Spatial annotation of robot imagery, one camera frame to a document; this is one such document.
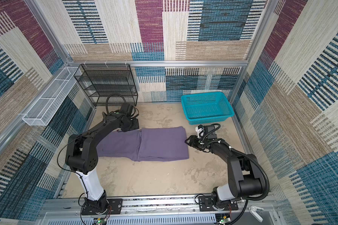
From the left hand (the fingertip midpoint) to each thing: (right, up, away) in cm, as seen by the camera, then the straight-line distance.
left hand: (136, 126), depth 96 cm
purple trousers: (+8, -11, -2) cm, 14 cm away
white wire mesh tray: (-42, +8, -25) cm, 49 cm away
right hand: (+35, -11, -5) cm, 37 cm away
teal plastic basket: (+49, +13, +9) cm, 52 cm away
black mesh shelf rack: (-22, +33, +12) cm, 41 cm away
